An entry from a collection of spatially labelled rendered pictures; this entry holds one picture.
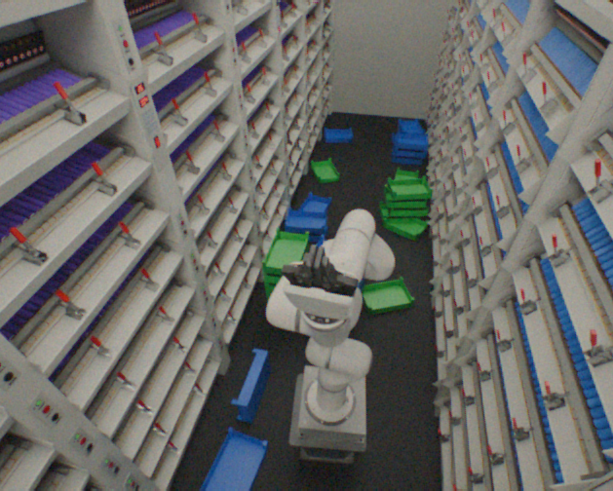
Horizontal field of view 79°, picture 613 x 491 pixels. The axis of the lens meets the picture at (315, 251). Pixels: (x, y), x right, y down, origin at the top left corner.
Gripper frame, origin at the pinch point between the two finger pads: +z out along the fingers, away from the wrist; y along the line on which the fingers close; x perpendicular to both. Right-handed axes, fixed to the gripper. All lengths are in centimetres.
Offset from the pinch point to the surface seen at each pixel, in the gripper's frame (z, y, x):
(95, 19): -8, 69, 54
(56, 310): -43, 70, -8
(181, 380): -125, 69, -15
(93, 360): -61, 67, -17
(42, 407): -44, 62, -30
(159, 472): -132, 67, -52
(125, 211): -53, 75, 27
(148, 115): -33, 66, 50
